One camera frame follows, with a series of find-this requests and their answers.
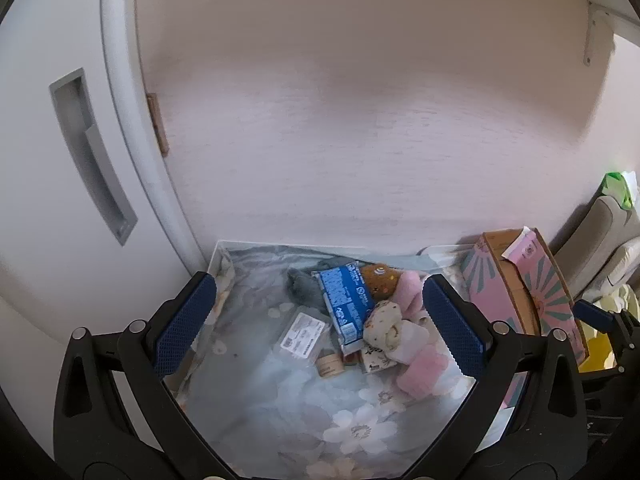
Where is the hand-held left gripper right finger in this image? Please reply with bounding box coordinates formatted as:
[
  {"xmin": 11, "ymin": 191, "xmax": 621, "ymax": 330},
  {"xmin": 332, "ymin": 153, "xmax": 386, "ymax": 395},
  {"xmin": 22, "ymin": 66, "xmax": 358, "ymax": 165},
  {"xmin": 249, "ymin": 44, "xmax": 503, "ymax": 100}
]
[{"xmin": 405, "ymin": 274, "xmax": 587, "ymax": 480}]

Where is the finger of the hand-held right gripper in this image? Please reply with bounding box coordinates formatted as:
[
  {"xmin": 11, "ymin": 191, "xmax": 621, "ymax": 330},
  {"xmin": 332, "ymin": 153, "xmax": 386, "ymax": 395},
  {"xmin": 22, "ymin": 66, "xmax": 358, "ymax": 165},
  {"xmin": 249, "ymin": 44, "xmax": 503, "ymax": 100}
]
[{"xmin": 572, "ymin": 299, "xmax": 640, "ymax": 373}]

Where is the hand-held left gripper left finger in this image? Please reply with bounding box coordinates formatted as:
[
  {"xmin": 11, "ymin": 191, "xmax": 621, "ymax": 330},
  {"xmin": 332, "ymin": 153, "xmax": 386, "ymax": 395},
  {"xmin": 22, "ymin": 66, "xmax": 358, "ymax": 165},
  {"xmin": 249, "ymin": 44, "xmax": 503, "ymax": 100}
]
[{"xmin": 52, "ymin": 271, "xmax": 236, "ymax": 480}]

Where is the pink patterned cardboard box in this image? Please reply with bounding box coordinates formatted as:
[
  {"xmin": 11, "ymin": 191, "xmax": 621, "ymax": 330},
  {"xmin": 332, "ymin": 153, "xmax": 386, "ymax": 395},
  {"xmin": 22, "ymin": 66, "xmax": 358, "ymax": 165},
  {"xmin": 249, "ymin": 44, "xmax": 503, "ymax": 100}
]
[{"xmin": 460, "ymin": 227, "xmax": 588, "ymax": 371}]

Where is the blue snack packet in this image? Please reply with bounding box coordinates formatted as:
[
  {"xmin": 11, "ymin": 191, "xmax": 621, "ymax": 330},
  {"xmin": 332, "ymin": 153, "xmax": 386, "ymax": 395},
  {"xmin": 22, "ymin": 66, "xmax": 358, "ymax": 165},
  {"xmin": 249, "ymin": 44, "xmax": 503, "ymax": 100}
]
[{"xmin": 311, "ymin": 264, "xmax": 376, "ymax": 356}]

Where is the grey fluffy slipper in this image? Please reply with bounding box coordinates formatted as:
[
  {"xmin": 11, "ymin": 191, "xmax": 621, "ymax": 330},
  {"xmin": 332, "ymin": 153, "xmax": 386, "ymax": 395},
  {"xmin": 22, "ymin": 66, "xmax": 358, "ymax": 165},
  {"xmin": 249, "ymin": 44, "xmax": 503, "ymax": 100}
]
[{"xmin": 287, "ymin": 260, "xmax": 351, "ymax": 306}]

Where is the floral cloth covered desktop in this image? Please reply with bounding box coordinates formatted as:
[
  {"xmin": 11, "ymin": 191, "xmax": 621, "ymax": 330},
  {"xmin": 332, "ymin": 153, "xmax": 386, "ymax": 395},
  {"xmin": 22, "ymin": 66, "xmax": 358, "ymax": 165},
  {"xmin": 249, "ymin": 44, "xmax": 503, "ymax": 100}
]
[{"xmin": 165, "ymin": 240, "xmax": 531, "ymax": 480}]

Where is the yellow floral pillow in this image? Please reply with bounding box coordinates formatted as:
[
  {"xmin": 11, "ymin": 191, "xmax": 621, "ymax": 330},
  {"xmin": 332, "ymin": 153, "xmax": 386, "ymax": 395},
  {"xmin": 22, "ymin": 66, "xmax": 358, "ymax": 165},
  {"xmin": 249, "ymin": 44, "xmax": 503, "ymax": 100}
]
[{"xmin": 577, "ymin": 282, "xmax": 640, "ymax": 373}]

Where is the beige chair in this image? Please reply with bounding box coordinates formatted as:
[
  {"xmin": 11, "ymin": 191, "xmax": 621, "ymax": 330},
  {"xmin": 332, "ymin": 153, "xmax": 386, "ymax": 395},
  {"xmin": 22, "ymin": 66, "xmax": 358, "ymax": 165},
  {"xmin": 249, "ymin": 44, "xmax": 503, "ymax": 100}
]
[{"xmin": 550, "ymin": 195, "xmax": 640, "ymax": 301}]

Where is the brown plush toy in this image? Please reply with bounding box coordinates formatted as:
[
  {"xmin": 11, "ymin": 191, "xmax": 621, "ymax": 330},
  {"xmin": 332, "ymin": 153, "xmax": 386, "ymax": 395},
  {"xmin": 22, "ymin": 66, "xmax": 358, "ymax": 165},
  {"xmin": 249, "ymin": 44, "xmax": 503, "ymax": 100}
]
[{"xmin": 361, "ymin": 262, "xmax": 403, "ymax": 303}]

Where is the clear plastic case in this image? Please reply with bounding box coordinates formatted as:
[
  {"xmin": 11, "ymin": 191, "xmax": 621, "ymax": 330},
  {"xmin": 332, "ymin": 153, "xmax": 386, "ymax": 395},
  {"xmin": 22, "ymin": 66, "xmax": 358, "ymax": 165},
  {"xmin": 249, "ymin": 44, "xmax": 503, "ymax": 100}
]
[{"xmin": 274, "ymin": 311, "xmax": 333, "ymax": 367}]

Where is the green tissue pack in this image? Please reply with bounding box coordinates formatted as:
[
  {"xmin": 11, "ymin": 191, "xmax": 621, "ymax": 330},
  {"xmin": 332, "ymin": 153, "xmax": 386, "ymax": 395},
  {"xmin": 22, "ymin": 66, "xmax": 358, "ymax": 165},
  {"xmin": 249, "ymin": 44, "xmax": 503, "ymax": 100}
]
[{"xmin": 602, "ymin": 171, "xmax": 638, "ymax": 211}]

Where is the small round beige jar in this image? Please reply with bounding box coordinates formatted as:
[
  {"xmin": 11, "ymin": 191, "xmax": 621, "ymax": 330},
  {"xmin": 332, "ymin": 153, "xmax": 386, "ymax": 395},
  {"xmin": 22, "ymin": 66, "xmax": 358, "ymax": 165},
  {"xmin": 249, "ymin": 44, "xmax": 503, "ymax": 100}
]
[{"xmin": 316, "ymin": 352, "xmax": 346, "ymax": 377}]

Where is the white wardrobe door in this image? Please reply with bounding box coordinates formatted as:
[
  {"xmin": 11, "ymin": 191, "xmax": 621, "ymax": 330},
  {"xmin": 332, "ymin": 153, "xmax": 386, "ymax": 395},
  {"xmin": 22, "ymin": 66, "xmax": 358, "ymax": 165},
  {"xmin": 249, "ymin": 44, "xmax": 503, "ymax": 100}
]
[{"xmin": 0, "ymin": 0, "xmax": 206, "ymax": 461}]

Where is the brown door hinge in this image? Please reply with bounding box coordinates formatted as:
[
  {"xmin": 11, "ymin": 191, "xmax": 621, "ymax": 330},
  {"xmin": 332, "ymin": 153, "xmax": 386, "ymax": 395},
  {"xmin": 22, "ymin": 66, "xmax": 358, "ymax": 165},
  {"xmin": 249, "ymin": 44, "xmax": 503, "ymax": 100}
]
[{"xmin": 146, "ymin": 92, "xmax": 170, "ymax": 156}]

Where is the grey recessed door handle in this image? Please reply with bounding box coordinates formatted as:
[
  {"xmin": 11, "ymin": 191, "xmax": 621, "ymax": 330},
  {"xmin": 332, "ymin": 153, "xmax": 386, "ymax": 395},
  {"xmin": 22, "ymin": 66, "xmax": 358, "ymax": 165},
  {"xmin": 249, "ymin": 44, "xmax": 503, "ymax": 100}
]
[{"xmin": 48, "ymin": 67, "xmax": 138, "ymax": 247}]

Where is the white shelf bracket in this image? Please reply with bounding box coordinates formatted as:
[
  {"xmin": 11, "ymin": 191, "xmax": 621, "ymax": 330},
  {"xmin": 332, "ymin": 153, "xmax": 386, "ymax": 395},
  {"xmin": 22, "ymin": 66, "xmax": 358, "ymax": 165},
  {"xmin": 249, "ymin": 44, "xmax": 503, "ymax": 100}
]
[{"xmin": 582, "ymin": 2, "xmax": 608, "ymax": 67}]

